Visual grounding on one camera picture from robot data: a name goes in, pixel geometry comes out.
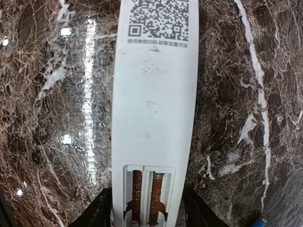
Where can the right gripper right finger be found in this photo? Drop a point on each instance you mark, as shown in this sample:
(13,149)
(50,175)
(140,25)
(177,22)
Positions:
(198,213)

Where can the blue battery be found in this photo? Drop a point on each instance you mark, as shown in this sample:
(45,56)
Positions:
(260,221)

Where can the white remote control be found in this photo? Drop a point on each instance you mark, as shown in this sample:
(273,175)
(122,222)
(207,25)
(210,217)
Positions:
(153,108)

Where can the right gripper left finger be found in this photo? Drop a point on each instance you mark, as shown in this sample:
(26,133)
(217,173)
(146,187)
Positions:
(97,214)

